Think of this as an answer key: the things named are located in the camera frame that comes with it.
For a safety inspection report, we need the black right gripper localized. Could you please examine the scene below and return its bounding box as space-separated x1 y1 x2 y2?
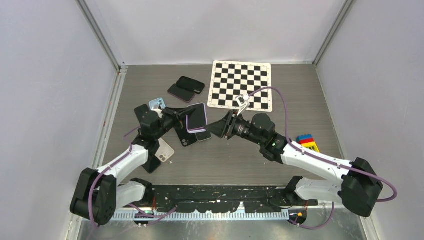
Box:
205 109 265 146

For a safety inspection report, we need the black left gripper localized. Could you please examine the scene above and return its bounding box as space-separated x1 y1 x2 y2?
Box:
154 107 196 141

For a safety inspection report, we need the black phone case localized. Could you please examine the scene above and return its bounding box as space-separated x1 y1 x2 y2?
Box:
174 117 197 147

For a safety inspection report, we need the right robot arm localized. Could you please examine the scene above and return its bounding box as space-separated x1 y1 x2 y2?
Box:
206 110 383 217

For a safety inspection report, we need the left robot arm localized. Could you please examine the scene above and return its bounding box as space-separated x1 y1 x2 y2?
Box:
69 104 195 227

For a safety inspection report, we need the black white chessboard mat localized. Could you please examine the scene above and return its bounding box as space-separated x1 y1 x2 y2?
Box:
207 60 272 110

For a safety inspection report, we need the red blue toy block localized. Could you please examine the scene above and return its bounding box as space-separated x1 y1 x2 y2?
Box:
296 134 315 145

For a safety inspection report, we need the yellow window toy block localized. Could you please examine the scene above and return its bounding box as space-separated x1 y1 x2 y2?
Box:
301 141 320 153

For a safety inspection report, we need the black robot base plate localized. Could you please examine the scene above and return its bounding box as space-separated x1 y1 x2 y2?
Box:
134 185 318 214

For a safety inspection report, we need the aluminium front rail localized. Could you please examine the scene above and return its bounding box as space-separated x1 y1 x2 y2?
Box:
70 186 373 222

